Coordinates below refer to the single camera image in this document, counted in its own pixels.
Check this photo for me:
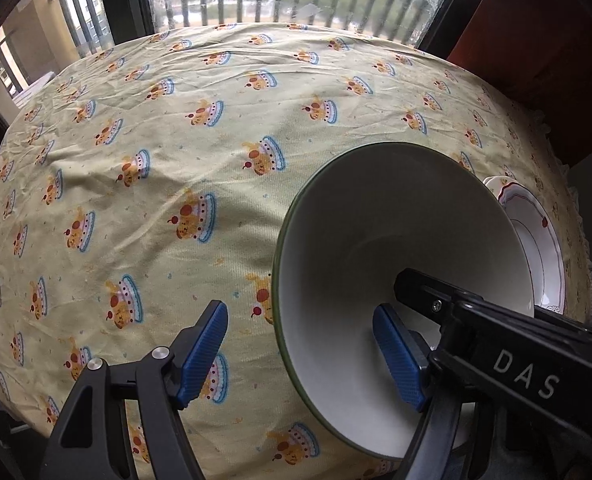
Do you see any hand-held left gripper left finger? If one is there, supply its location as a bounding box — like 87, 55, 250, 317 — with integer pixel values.
40, 300, 229, 480

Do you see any pale flat object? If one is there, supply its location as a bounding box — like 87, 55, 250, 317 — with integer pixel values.
13, 72, 57, 106

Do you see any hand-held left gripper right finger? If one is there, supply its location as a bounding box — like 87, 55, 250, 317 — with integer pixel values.
373, 304, 476, 480

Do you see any white plate with red trim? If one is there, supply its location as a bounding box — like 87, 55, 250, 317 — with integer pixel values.
496, 182, 567, 317

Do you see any ruffled rim floral plate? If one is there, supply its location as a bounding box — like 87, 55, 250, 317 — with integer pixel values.
482, 175, 514, 198

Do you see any large floral ceramic bowl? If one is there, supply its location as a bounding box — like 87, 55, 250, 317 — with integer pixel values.
272, 142, 535, 462

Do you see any yellow printed tablecloth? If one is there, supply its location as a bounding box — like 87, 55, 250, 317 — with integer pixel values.
0, 22, 592, 480

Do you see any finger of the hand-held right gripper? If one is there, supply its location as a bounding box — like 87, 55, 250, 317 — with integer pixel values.
393, 268, 476, 336

